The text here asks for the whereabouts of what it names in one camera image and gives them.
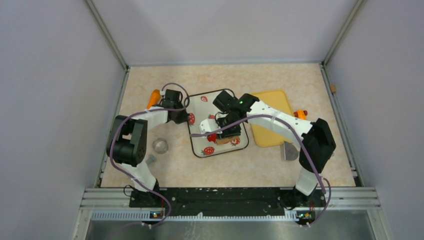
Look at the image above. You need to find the wooden double-ended rolling pin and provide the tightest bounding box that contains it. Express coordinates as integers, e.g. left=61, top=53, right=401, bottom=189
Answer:
left=215, top=136, right=241, bottom=146

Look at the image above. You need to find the strawberry print white tray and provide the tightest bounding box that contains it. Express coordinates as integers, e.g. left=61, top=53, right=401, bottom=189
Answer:
left=186, top=89, right=249, bottom=158

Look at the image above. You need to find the metal ring cutter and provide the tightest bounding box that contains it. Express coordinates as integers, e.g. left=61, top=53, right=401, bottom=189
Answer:
left=152, top=138, right=169, bottom=155

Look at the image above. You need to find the red dough disc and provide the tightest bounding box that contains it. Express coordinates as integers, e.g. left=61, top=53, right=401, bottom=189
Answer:
left=206, top=133, right=218, bottom=144

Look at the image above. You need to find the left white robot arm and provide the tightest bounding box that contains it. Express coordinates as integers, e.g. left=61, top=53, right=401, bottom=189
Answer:
left=106, top=89, right=190, bottom=207

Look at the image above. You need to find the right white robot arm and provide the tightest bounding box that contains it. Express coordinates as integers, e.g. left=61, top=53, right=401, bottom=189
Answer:
left=205, top=90, right=336, bottom=206

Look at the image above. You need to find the orange toy carrot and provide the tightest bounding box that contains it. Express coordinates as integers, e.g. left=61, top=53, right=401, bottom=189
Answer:
left=146, top=89, right=162, bottom=110

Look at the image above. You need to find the yellow plastic tray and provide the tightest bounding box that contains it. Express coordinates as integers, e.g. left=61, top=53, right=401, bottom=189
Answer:
left=251, top=90, right=294, bottom=148

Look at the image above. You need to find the grey plastic bolt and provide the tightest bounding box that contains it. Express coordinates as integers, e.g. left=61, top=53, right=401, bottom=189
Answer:
left=145, top=154, right=157, bottom=165

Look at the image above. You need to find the orange toy car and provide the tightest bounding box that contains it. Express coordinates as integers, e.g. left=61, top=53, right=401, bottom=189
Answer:
left=293, top=109, right=308, bottom=120

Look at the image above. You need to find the small wooden peg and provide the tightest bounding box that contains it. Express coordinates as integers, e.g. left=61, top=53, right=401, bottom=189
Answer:
left=329, top=84, right=337, bottom=94

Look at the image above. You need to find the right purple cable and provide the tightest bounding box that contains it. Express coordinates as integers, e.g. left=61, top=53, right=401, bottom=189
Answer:
left=190, top=114, right=332, bottom=228

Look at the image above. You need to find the metal spatula wooden handle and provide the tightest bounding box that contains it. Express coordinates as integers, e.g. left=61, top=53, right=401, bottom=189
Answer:
left=280, top=140, right=335, bottom=162

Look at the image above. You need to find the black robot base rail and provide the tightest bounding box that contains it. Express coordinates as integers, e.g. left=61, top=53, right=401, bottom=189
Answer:
left=129, top=187, right=326, bottom=217

